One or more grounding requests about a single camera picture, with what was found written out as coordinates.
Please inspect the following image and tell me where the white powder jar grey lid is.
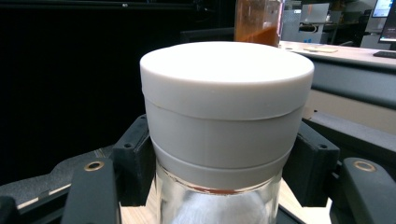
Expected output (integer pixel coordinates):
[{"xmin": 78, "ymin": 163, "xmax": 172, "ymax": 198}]
[{"xmin": 139, "ymin": 41, "xmax": 316, "ymax": 224}]

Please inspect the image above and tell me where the black metal two-tier rack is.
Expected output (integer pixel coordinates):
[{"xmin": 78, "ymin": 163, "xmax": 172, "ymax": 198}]
[{"xmin": 0, "ymin": 27, "xmax": 396, "ymax": 218}]

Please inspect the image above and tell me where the orange spice jar silver lid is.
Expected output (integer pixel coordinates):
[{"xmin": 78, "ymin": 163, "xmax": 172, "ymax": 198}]
[{"xmin": 233, "ymin": 0, "xmax": 285, "ymax": 49}]

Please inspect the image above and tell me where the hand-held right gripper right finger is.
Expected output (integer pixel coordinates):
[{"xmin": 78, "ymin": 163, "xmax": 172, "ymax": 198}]
[{"xmin": 281, "ymin": 120, "xmax": 341, "ymax": 208}]

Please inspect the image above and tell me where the grey office cabinet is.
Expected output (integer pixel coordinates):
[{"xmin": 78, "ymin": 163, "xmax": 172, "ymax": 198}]
[{"xmin": 281, "ymin": 2, "xmax": 332, "ymax": 44}]

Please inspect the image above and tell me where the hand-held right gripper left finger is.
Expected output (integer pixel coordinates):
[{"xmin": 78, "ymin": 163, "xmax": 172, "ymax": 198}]
[{"xmin": 110, "ymin": 114, "xmax": 157, "ymax": 207}]

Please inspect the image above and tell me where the light background desk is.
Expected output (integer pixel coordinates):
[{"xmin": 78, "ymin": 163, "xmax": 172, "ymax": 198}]
[{"xmin": 279, "ymin": 40, "xmax": 396, "ymax": 70}]

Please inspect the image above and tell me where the computer monitor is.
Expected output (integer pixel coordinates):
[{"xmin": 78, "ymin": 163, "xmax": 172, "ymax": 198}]
[{"xmin": 371, "ymin": 0, "xmax": 396, "ymax": 44}]

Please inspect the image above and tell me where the black keyboard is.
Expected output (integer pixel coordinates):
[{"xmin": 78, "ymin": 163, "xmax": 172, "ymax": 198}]
[{"xmin": 373, "ymin": 50, "xmax": 396, "ymax": 60}]

